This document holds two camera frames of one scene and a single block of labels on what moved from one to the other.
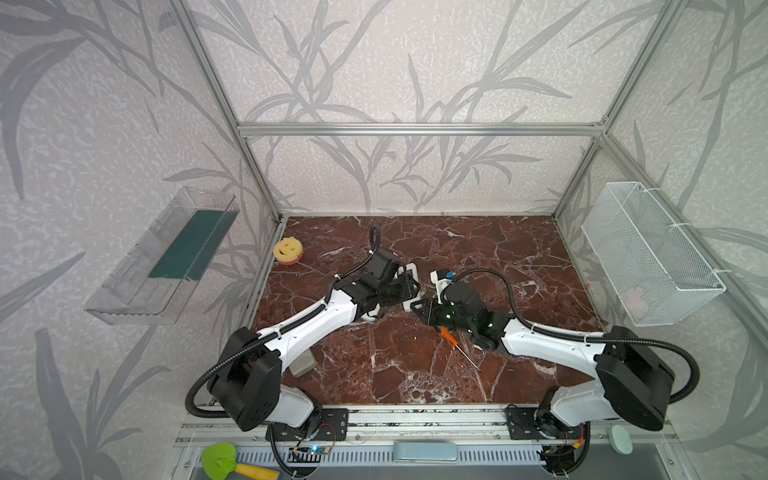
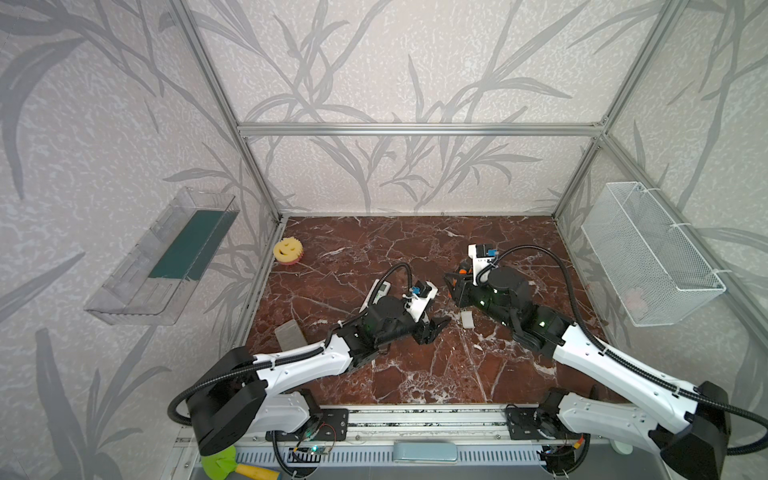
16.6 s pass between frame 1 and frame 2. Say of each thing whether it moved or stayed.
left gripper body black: moved
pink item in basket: stayed
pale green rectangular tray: stayed
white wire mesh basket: stayed
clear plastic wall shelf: stayed
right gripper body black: moved
